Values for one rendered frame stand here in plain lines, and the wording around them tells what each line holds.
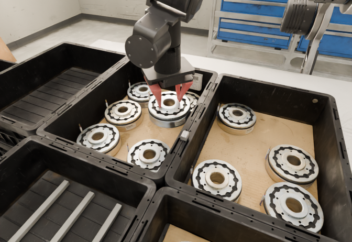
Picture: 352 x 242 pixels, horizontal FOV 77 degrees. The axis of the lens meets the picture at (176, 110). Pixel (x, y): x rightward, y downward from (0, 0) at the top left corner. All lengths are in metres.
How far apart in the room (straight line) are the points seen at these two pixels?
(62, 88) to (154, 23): 0.57
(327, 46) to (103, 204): 2.38
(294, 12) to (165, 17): 1.07
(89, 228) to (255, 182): 0.35
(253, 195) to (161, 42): 0.36
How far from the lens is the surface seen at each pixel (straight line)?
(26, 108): 0.82
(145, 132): 0.61
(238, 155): 0.57
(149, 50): 0.35
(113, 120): 0.61
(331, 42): 2.56
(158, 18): 0.37
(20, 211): 0.57
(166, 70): 0.44
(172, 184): 0.39
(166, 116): 0.51
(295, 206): 0.52
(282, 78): 1.19
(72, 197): 0.54
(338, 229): 0.48
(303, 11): 1.39
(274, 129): 0.67
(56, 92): 0.85
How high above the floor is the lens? 1.26
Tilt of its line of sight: 40 degrees down
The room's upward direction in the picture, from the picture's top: straight up
